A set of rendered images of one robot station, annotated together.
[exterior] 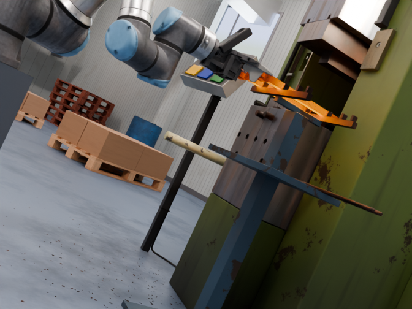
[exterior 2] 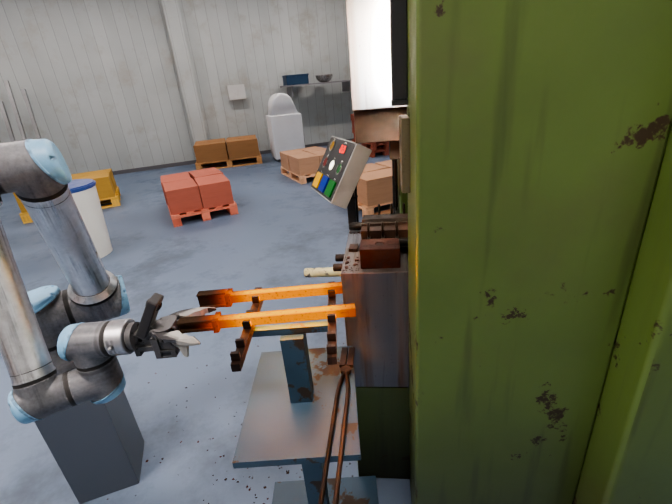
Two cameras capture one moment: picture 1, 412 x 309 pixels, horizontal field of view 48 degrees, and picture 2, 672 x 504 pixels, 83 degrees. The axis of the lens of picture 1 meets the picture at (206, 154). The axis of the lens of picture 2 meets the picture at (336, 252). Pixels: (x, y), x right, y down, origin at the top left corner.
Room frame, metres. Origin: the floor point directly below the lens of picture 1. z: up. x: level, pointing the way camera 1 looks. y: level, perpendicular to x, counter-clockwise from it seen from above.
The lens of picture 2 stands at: (0.92, -0.75, 1.44)
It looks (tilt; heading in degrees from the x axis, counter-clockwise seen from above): 24 degrees down; 30
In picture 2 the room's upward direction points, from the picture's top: 5 degrees counter-clockwise
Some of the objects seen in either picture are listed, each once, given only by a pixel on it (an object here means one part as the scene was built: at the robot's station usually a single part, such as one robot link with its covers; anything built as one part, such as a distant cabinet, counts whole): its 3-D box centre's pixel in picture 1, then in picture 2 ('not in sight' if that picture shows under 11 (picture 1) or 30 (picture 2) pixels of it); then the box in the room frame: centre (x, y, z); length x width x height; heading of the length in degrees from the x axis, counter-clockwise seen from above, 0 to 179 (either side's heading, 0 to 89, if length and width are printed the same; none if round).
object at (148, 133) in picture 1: (138, 142); not in sight; (7.57, 1.08, 0.38); 0.53 x 0.51 x 0.76; 48
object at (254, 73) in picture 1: (256, 73); (184, 346); (1.38, -0.03, 0.89); 0.09 x 0.03 x 0.06; 84
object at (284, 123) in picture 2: not in sight; (284, 126); (7.92, 4.34, 0.67); 0.69 x 0.62 x 1.35; 139
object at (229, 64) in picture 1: (222, 59); (156, 336); (1.39, 0.07, 0.89); 0.12 x 0.08 x 0.09; 120
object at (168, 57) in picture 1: (157, 63); (98, 377); (1.29, 0.23, 0.78); 0.12 x 0.09 x 0.12; 149
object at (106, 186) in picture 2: not in sight; (71, 193); (3.99, 5.66, 0.23); 1.31 x 0.99 x 0.46; 140
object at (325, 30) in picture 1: (346, 53); (424, 118); (2.14, -0.39, 1.32); 0.42 x 0.20 x 0.10; 112
